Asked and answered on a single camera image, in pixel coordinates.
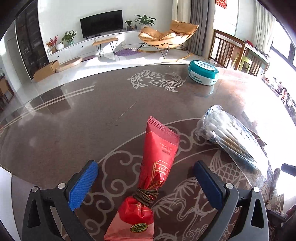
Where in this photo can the red flower plant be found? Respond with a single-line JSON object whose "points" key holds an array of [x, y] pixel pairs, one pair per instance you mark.
{"points": [[52, 42]]}

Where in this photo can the covered floor air conditioner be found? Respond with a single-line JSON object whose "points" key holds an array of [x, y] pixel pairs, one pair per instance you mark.
{"points": [[181, 11]]}

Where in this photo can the round wooden board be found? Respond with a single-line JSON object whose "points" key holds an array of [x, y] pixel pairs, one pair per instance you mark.
{"points": [[68, 64]]}

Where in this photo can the green potted plant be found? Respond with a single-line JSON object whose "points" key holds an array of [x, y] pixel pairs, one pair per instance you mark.
{"points": [[68, 37]]}

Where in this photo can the wooden dining chair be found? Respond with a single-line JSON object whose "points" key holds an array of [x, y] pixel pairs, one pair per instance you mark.
{"points": [[226, 48]]}

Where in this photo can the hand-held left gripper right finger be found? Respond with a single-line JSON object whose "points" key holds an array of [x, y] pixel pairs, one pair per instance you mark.
{"points": [[208, 183]]}

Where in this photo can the dark glass display cabinet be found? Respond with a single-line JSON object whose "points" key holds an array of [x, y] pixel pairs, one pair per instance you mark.
{"points": [[31, 39]]}

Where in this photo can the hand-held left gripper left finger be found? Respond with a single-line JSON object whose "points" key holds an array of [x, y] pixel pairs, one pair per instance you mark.
{"points": [[83, 185]]}

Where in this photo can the green stool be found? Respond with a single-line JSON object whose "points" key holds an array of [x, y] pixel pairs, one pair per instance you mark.
{"points": [[244, 62]]}

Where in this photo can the white round vase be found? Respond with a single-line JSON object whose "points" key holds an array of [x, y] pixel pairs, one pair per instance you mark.
{"points": [[60, 46]]}

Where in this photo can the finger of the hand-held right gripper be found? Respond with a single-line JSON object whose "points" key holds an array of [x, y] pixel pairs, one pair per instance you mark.
{"points": [[289, 169]]}

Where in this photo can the brown cardboard box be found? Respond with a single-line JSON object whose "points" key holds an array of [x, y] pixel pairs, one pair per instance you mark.
{"points": [[46, 70]]}

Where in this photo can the white television cabinet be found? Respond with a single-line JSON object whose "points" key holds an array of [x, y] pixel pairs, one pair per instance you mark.
{"points": [[76, 47]]}

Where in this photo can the red foil packet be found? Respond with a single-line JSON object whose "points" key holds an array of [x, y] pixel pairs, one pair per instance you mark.
{"points": [[157, 150]]}

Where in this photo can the wooden bench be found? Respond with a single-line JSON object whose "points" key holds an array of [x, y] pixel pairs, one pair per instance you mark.
{"points": [[105, 40]]}

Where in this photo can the teal round jar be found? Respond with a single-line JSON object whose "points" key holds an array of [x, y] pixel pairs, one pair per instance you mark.
{"points": [[203, 73]]}

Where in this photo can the small potted plant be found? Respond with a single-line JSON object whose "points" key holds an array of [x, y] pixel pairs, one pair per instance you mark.
{"points": [[128, 25]]}

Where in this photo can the grey curtain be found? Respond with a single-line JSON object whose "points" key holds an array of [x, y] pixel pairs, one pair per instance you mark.
{"points": [[200, 25]]}

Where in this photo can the orange lounge chair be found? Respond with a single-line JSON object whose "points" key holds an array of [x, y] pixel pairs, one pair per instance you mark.
{"points": [[161, 34]]}

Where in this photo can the purple floor mat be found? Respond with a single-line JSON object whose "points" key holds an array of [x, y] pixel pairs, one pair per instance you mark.
{"points": [[127, 52]]}

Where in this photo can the red wall hanging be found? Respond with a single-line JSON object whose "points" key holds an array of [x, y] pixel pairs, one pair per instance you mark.
{"points": [[221, 1]]}

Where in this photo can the large leafy potted plant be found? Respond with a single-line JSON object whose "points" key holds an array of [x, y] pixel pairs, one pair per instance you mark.
{"points": [[145, 20]]}

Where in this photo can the bag of cotton swabs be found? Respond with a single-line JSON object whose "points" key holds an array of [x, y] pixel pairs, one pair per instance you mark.
{"points": [[222, 129]]}

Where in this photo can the black television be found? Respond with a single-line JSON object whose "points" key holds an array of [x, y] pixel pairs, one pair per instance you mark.
{"points": [[101, 23]]}

